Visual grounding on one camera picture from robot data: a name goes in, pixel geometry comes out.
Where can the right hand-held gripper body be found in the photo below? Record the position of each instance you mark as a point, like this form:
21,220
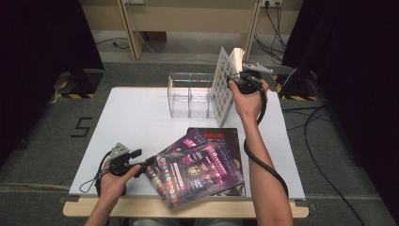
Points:
249,83

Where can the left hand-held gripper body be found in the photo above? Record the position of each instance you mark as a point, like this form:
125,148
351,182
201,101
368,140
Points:
119,150

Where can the white book with picture grid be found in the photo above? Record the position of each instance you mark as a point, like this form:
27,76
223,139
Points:
221,88

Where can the purple magazine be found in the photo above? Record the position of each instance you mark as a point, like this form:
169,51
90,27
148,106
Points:
188,142
194,175

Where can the black magazine with red cards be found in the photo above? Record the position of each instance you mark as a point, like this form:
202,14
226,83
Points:
226,135

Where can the clear acrylic book rack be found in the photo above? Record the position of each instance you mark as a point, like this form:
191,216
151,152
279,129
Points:
180,103

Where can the person's right hand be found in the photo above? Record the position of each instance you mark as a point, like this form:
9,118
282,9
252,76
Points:
249,106

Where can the person's left hand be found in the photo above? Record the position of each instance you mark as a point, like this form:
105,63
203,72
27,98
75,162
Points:
113,186

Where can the black stand base hazard tape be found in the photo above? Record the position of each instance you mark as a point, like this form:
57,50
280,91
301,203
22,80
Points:
298,88
83,83

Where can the beige wooden desk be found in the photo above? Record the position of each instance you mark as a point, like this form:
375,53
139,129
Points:
188,19

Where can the black curtain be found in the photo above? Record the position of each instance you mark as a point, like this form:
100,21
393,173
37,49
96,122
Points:
37,62
360,78

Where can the white desk socket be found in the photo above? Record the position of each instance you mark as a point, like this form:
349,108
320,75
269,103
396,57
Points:
135,1

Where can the white wall socket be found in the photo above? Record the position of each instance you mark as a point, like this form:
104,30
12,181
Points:
272,3

